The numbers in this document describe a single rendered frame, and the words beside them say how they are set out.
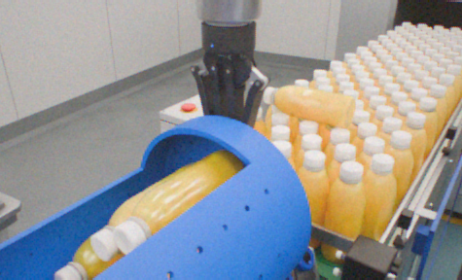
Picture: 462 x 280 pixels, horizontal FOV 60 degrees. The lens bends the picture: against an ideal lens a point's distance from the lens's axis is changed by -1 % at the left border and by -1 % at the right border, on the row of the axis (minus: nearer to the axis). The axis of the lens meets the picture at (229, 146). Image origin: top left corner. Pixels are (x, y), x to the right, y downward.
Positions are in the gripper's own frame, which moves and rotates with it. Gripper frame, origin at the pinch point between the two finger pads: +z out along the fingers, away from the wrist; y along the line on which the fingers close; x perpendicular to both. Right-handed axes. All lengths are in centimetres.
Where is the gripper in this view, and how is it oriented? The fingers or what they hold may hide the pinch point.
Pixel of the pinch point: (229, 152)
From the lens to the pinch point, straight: 63.6
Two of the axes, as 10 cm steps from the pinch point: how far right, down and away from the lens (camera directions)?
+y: -8.1, -2.7, 5.2
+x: -5.9, 3.7, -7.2
